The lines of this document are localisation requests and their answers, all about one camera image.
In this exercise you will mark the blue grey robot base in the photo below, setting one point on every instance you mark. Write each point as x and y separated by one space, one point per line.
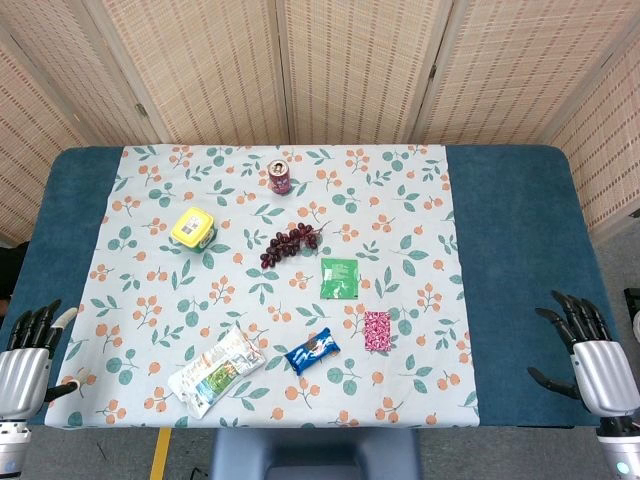
315 452

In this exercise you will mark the bunch of dark red grapes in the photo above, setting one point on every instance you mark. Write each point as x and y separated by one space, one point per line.
287 245

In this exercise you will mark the red drink can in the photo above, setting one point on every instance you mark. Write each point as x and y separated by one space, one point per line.
280 180

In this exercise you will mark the green tub with yellow lid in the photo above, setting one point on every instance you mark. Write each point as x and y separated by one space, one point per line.
192 227

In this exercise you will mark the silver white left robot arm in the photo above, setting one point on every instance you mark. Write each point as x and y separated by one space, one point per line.
11 447

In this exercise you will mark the green foil sachet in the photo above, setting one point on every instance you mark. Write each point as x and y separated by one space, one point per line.
340 278

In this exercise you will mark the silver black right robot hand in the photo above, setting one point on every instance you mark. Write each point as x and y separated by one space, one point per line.
600 370

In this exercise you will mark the blue felt table cover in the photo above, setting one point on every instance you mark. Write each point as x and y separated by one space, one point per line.
515 240

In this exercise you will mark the yellow floor tape strip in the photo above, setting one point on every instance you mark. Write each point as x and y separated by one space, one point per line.
161 452

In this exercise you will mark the blue cookie packet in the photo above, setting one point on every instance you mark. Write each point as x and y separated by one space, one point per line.
312 350

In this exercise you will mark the white snack bag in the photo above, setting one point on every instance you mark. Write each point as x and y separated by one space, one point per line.
215 372

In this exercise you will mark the black box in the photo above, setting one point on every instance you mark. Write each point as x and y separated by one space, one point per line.
632 300

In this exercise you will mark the woven bamboo screen panel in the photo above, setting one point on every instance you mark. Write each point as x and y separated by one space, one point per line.
25 150
515 65
210 65
65 60
610 150
357 65

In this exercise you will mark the floral print tablecloth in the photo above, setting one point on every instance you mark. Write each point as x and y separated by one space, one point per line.
280 310

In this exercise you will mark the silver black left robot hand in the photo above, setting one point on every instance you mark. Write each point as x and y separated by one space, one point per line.
20 370

